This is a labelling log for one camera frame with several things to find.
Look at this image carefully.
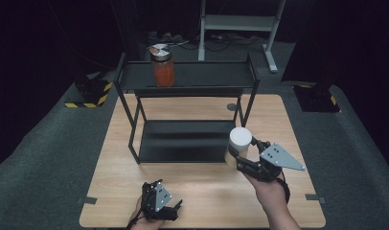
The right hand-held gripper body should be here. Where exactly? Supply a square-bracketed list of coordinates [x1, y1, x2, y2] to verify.
[236, 142, 307, 184]

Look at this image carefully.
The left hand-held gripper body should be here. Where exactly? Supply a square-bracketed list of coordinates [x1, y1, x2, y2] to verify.
[142, 179, 179, 222]

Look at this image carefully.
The white-lidded jar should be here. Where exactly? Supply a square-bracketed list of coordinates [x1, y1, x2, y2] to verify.
[223, 126, 254, 169]

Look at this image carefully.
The black metal shelf rack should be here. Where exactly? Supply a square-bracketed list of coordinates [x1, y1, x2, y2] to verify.
[113, 52, 261, 166]

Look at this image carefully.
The orange spice jar silver lid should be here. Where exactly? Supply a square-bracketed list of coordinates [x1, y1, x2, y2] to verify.
[149, 43, 176, 88]

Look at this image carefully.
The person's left hand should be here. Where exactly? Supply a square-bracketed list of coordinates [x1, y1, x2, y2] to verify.
[128, 198, 167, 230]

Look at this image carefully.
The person's right hand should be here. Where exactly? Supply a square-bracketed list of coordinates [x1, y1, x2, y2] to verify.
[246, 172, 288, 211]

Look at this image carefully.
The grey tape piece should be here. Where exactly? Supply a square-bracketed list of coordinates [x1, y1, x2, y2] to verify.
[305, 193, 328, 205]
[76, 195, 98, 206]

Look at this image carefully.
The black base with yellow stripes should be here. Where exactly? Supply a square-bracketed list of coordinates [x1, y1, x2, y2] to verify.
[64, 75, 114, 109]
[292, 82, 341, 114]

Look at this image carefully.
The grey metal stand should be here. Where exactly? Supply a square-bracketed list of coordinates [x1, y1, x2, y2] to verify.
[197, 0, 286, 74]

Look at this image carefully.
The black wrist strap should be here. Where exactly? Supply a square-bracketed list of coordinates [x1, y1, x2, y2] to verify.
[277, 177, 291, 204]

